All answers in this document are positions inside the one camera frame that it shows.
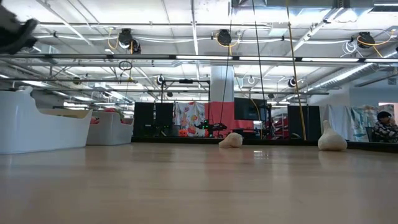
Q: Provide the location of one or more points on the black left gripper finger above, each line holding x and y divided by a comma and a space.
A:
29, 29

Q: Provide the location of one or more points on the red toy tomato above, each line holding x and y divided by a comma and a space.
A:
109, 110
94, 121
127, 121

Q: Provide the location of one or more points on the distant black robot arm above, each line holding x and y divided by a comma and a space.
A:
214, 127

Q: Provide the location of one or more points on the white plastic basket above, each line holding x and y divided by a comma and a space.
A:
37, 133

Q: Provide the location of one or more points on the light grey plastic basket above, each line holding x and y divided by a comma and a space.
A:
109, 133

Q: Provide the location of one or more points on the black partition panel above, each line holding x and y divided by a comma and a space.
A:
144, 119

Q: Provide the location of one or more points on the floral patterned cloth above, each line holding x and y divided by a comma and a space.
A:
189, 116

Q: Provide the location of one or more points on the orange pumpkin bucket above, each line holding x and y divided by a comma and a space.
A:
183, 133

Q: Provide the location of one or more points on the white and red column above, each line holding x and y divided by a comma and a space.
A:
222, 87

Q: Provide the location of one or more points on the red cloth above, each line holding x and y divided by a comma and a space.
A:
214, 113

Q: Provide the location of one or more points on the white toy garlic bulb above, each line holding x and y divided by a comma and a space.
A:
331, 141
231, 141

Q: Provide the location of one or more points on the black monitor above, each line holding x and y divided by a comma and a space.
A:
248, 109

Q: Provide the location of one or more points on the white curtain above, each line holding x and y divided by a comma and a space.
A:
340, 118

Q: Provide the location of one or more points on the leaf patterned curtain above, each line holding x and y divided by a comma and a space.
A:
362, 121

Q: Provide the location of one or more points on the person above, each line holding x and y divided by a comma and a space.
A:
385, 130

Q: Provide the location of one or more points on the distant black gantry frame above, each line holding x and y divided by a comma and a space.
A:
186, 81

